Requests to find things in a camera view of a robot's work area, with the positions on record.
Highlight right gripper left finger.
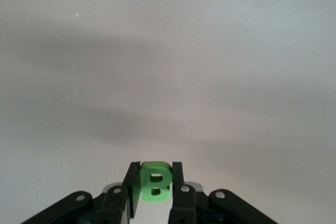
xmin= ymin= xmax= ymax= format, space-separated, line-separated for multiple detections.
xmin=23 ymin=161 xmax=141 ymax=224

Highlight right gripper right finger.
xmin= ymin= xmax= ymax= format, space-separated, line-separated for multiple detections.
xmin=167 ymin=161 xmax=279 ymax=224

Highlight green letter B block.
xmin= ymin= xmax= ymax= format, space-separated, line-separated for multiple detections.
xmin=140 ymin=161 xmax=173 ymax=203

